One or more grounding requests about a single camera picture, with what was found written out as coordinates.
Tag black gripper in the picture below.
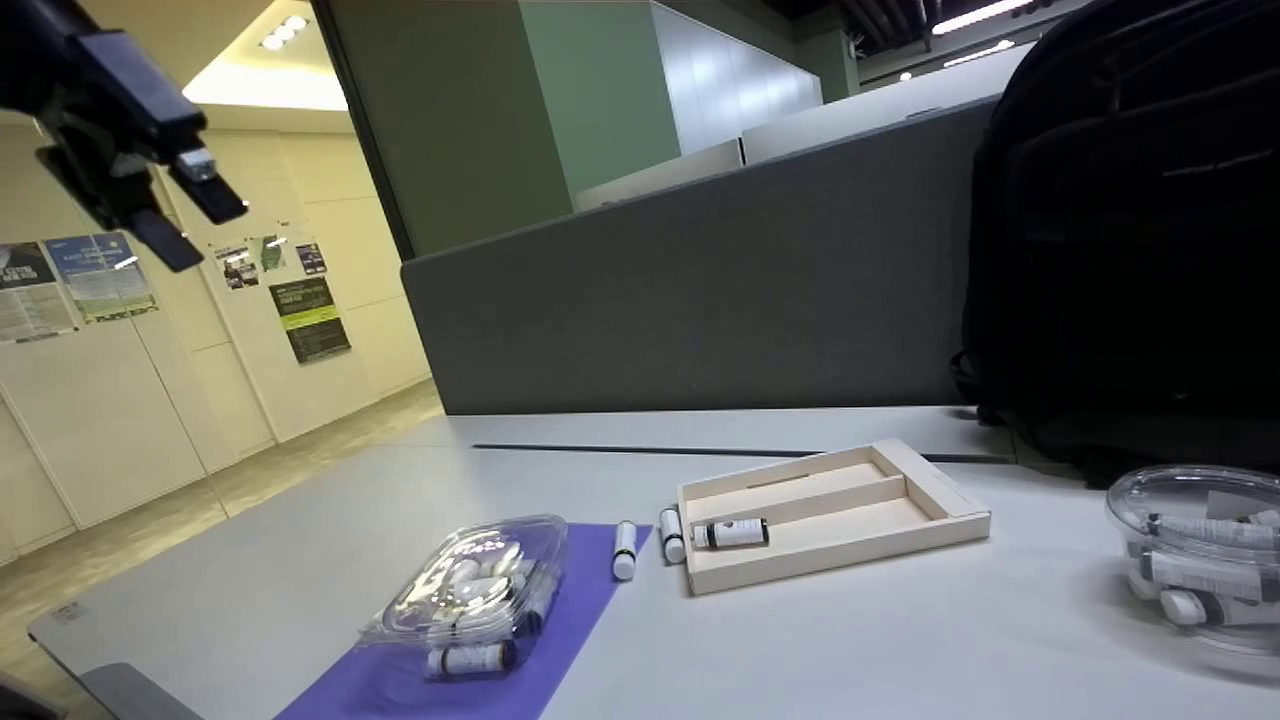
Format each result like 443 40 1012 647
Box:
0 0 250 274

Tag purple placemat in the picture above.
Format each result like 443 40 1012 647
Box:
272 521 654 720

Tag light wooden tray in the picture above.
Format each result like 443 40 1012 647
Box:
677 437 992 597

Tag round ceiling lights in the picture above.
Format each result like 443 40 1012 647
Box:
258 13 311 53

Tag clear plastic clamshell container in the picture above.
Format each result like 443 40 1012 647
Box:
358 513 570 682

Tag heap of small white bottles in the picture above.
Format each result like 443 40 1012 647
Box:
425 545 559 641

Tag grey desk partition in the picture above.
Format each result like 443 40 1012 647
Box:
400 95 1002 417

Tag white partition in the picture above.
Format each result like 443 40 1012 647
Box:
573 42 1033 213

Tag long ceiling light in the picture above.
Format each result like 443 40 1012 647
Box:
930 0 1036 37

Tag black backpack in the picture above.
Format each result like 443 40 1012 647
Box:
949 0 1280 490

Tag clear round plastic bowl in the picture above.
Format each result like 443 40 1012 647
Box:
1104 464 1280 658

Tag row of wall posters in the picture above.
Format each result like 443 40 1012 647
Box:
0 231 160 346

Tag dark green wall poster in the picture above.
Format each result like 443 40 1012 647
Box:
268 276 353 365

